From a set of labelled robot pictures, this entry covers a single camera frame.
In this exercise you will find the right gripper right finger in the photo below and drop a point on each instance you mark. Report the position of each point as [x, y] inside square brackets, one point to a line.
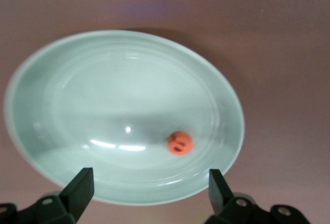
[221, 200]

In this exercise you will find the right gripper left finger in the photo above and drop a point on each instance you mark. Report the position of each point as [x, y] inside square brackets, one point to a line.
[77, 198]

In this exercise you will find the orange foam letter e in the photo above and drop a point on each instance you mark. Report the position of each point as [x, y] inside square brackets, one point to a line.
[172, 144]

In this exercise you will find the pale green plate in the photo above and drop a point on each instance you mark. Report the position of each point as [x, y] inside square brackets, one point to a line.
[116, 92]

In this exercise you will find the brown table cover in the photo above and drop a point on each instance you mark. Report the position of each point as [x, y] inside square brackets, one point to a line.
[283, 53]

